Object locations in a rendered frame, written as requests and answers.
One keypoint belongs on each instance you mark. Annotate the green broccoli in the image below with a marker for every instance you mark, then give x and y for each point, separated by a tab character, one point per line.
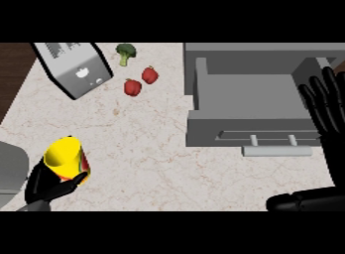
126	50

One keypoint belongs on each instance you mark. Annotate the silver toaster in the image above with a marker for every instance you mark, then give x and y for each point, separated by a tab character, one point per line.
76	71

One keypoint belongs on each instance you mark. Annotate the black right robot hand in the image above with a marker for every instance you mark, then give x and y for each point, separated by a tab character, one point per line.
341	155

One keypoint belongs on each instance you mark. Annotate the grey cabinet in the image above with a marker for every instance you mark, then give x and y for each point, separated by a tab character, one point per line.
259	50

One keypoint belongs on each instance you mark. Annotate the red bell pepper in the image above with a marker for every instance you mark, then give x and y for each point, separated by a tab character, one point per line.
133	88
149	75

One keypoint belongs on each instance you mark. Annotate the grey drawer box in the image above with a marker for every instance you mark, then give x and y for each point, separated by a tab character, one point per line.
248	96

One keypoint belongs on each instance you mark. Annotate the grey drawer front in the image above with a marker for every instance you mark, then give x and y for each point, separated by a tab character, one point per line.
205	132

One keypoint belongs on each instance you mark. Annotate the yellow cup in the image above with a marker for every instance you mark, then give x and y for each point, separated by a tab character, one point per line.
64	155

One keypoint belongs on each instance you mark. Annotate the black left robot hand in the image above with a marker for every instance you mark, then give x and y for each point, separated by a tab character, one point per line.
39	190

